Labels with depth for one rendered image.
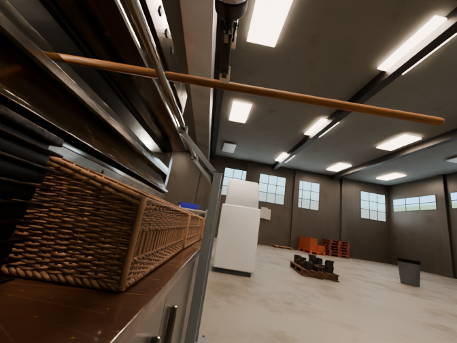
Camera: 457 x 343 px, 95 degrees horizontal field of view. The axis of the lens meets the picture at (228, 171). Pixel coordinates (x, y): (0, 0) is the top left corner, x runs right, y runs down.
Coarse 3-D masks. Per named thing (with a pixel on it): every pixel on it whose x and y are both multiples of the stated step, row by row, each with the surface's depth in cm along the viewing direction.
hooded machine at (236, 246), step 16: (240, 192) 356; (256, 192) 358; (224, 208) 340; (240, 208) 341; (256, 208) 346; (224, 224) 334; (240, 224) 335; (256, 224) 335; (224, 240) 328; (240, 240) 328; (256, 240) 329; (224, 256) 322; (240, 256) 323; (224, 272) 320; (240, 272) 321
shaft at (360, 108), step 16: (80, 64) 75; (96, 64) 74; (112, 64) 74; (176, 80) 75; (192, 80) 75; (208, 80) 74; (272, 96) 75; (288, 96) 75; (304, 96) 75; (368, 112) 76; (384, 112) 75; (400, 112) 75
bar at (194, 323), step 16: (128, 0) 46; (144, 16) 51; (144, 32) 54; (160, 64) 65; (160, 80) 71; (176, 112) 92; (192, 144) 107; (192, 160) 157; (208, 176) 152; (208, 208) 99; (208, 224) 97; (208, 240) 95; (208, 256) 94; (208, 272) 136; (192, 304) 89; (192, 320) 87; (192, 336) 86
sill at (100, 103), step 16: (0, 0) 53; (16, 16) 57; (32, 32) 62; (48, 48) 67; (64, 64) 74; (80, 80) 83; (96, 96) 93; (112, 112) 107; (128, 128) 124; (144, 144) 151
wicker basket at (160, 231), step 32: (64, 160) 76; (64, 192) 36; (96, 192) 36; (128, 192) 36; (32, 224) 35; (64, 224) 74; (96, 224) 35; (128, 224) 35; (160, 224) 49; (32, 256) 33; (64, 256) 34; (96, 256) 34; (128, 256) 34; (160, 256) 53; (96, 288) 32; (128, 288) 35
